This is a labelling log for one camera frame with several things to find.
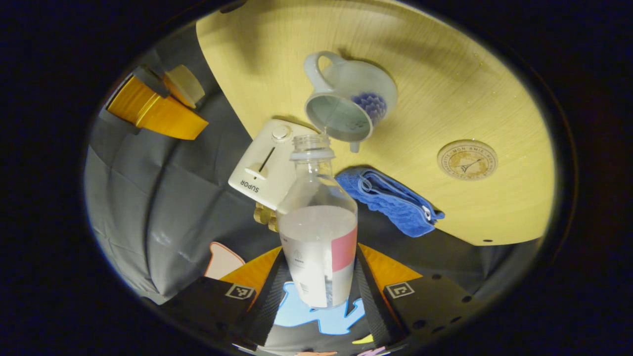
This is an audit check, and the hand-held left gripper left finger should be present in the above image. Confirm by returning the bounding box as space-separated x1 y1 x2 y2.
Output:
161 246 290 349

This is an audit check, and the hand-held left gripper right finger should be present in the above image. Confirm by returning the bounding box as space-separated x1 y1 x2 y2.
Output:
354 242 488 347

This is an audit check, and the clear plastic water bottle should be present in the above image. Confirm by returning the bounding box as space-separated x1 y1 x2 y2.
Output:
276 133 358 309

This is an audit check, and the round wooden coaster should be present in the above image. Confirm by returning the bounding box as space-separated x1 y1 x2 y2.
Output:
437 139 498 181

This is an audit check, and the white blue-flower teacup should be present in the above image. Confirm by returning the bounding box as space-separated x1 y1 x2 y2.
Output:
303 50 399 153

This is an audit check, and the white toaster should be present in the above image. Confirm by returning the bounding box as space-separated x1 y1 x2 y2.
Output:
228 118 319 211

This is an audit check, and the blue folded towel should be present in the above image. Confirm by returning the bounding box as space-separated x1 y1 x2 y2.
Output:
335 167 445 238

